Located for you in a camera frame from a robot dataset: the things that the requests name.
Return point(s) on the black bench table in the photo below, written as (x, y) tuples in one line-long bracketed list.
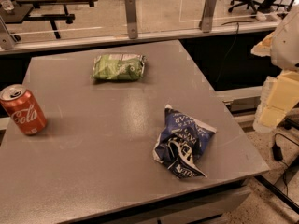
[(25, 7)]

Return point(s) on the clear plastic bottle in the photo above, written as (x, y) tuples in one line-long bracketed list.
[(7, 5)]

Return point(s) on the metal glass bracket left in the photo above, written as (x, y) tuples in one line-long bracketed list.
[(7, 40)]

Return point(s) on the metal glass bracket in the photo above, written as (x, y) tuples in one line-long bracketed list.
[(206, 22), (131, 18), (7, 40)]

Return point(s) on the metal glass bracket right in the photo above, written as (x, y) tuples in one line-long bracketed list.
[(206, 22)]

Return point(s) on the green chip bag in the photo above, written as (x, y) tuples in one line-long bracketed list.
[(119, 66)]

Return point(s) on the metal glass bracket middle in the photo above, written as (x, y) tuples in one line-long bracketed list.
[(131, 18)]

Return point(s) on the white shoe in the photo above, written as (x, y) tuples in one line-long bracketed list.
[(260, 16)]

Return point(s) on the blue chip bag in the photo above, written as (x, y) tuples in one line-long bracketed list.
[(181, 143)]

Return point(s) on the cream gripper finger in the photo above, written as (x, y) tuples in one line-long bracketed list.
[(262, 49)]

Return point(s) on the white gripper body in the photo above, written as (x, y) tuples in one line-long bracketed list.
[(288, 46)]

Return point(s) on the red Coca-Cola can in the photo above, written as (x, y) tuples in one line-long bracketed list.
[(23, 108)]

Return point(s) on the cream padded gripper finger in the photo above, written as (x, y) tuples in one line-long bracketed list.
[(279, 96)]

